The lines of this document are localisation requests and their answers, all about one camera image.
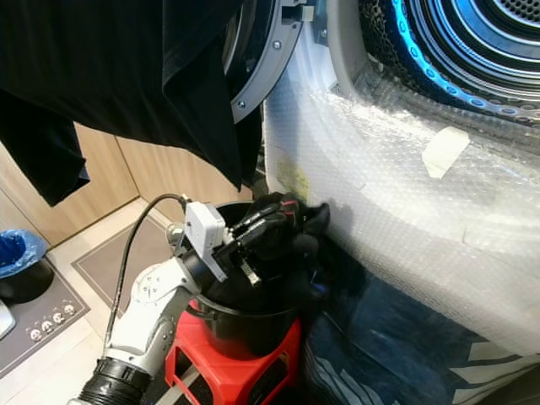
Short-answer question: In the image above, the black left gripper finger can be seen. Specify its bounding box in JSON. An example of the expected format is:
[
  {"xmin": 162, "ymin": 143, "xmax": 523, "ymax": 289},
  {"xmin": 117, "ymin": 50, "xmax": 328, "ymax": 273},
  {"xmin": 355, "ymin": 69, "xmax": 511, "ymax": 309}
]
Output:
[
  {"xmin": 282, "ymin": 201, "xmax": 331, "ymax": 239},
  {"xmin": 273, "ymin": 235, "xmax": 318, "ymax": 266}
]

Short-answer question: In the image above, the black garment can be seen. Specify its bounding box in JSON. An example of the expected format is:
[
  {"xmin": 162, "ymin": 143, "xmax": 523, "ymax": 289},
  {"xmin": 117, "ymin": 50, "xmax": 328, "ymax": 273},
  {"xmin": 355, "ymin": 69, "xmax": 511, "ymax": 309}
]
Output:
[{"xmin": 0, "ymin": 0, "xmax": 251, "ymax": 208}]

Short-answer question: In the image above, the white washing machine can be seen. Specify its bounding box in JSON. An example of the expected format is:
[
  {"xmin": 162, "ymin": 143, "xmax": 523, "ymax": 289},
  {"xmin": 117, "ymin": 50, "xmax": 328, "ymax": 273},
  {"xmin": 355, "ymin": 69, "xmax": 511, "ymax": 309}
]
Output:
[{"xmin": 260, "ymin": 0, "xmax": 540, "ymax": 357}]

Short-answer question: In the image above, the yellow warning sticker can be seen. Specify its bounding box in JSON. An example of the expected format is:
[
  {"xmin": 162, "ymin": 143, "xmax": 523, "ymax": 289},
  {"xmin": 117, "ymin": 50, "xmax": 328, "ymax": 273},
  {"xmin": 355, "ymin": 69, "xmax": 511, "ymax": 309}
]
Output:
[{"xmin": 273, "ymin": 157, "xmax": 311, "ymax": 200}]

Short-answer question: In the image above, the black plastic bucket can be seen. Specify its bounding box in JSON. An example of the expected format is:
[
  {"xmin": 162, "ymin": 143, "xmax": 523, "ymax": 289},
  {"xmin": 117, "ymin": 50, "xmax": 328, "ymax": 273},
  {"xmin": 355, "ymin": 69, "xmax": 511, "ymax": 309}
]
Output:
[{"xmin": 184, "ymin": 201, "xmax": 305, "ymax": 361}]

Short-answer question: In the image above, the wooden cabinet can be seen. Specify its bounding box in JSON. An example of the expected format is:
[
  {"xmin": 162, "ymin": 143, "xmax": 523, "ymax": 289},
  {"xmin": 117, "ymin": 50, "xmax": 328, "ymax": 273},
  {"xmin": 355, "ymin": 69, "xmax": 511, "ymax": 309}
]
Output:
[{"xmin": 0, "ymin": 122, "xmax": 259, "ymax": 247}]

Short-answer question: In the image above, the plain grey floor mat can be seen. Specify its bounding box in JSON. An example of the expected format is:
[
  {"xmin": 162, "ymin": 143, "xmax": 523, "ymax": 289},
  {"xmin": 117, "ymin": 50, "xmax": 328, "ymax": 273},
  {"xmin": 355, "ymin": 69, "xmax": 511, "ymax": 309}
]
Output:
[{"xmin": 72, "ymin": 217, "xmax": 180, "ymax": 306}]

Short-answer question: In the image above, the dark blue patterned rug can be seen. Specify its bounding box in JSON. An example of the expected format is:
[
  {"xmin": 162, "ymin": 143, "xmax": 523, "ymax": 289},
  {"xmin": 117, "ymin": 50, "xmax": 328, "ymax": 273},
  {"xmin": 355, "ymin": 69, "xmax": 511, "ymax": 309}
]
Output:
[{"xmin": 302, "ymin": 251, "xmax": 540, "ymax": 405}]

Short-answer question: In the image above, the red plastic stool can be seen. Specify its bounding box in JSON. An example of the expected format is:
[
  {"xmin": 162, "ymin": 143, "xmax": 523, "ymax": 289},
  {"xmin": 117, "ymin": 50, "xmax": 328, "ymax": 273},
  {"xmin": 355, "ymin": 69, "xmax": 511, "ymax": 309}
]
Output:
[{"xmin": 163, "ymin": 319, "xmax": 305, "ymax": 405}]

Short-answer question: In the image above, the beige tape patch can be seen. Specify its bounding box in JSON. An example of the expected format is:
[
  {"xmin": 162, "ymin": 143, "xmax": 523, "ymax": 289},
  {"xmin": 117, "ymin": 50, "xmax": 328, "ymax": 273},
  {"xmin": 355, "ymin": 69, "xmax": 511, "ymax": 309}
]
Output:
[{"xmin": 421, "ymin": 126, "xmax": 472, "ymax": 181}]

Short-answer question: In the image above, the grey round washer door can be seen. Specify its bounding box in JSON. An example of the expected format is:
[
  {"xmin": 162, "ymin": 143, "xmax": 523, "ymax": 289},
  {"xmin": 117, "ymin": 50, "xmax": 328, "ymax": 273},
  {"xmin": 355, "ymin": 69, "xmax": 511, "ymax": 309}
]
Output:
[{"xmin": 224, "ymin": 0, "xmax": 316, "ymax": 126}]

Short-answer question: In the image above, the leopard print cloth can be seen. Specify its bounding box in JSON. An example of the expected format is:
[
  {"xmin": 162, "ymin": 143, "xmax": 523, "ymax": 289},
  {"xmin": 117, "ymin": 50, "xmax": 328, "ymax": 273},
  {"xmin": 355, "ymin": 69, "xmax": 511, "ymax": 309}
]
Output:
[{"xmin": 358, "ymin": 0, "xmax": 402, "ymax": 70}]

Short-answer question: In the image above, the black bin with blue bag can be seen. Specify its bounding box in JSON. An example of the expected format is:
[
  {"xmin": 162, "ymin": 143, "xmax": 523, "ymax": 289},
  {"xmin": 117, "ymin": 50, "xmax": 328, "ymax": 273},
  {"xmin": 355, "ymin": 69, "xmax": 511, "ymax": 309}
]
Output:
[{"xmin": 0, "ymin": 228, "xmax": 57, "ymax": 306}]

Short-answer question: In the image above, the white floor device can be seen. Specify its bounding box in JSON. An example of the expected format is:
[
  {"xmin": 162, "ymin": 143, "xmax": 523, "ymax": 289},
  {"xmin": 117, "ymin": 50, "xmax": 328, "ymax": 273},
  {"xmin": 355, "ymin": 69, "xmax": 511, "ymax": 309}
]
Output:
[{"xmin": 0, "ymin": 302, "xmax": 14, "ymax": 340}]

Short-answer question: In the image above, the blue lit steel drum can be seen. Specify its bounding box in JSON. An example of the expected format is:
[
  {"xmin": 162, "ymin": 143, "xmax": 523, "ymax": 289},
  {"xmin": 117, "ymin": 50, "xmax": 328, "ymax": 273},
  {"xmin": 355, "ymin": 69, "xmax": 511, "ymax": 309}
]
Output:
[{"xmin": 358, "ymin": 0, "xmax": 540, "ymax": 127}]

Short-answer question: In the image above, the grey floor mat with dots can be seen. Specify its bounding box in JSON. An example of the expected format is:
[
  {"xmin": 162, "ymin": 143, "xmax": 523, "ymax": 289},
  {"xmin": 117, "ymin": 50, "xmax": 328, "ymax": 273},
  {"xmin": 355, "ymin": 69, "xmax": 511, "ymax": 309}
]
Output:
[{"xmin": 0, "ymin": 274, "xmax": 90, "ymax": 377}]

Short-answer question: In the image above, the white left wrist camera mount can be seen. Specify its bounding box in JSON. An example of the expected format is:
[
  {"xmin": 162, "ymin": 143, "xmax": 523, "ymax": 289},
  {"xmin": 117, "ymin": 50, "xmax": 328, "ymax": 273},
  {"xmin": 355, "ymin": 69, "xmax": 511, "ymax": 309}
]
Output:
[{"xmin": 183, "ymin": 201, "xmax": 230, "ymax": 283}]

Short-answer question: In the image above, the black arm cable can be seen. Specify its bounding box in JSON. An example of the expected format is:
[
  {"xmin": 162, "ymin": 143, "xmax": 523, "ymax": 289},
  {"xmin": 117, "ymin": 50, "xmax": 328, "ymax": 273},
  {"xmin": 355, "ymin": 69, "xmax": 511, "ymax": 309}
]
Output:
[{"xmin": 105, "ymin": 192, "xmax": 192, "ymax": 348}]

